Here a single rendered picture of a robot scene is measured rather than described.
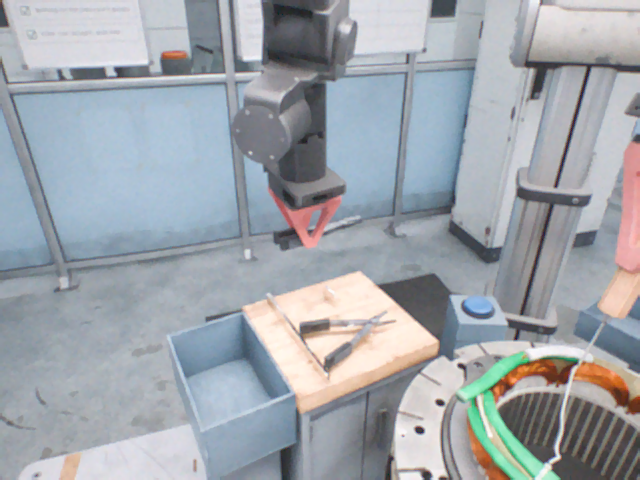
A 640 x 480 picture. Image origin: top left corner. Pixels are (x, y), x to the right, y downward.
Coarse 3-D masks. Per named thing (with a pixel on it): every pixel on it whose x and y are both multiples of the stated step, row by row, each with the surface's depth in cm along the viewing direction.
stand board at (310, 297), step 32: (320, 288) 69; (352, 288) 69; (256, 320) 63; (384, 320) 63; (288, 352) 57; (320, 352) 57; (352, 352) 57; (384, 352) 57; (416, 352) 57; (320, 384) 53; (352, 384) 54
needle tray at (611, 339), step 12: (636, 300) 68; (588, 312) 64; (600, 312) 70; (636, 312) 69; (576, 324) 66; (588, 324) 64; (600, 324) 63; (612, 324) 62; (624, 324) 68; (636, 324) 68; (588, 336) 65; (600, 336) 64; (612, 336) 62; (624, 336) 61; (636, 336) 60; (600, 348) 64; (612, 348) 63; (624, 348) 61; (636, 348) 60; (624, 360) 62; (636, 360) 61; (636, 372) 62
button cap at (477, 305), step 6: (468, 300) 70; (474, 300) 70; (480, 300) 70; (486, 300) 70; (468, 306) 69; (474, 306) 69; (480, 306) 69; (486, 306) 69; (474, 312) 68; (480, 312) 68; (486, 312) 68
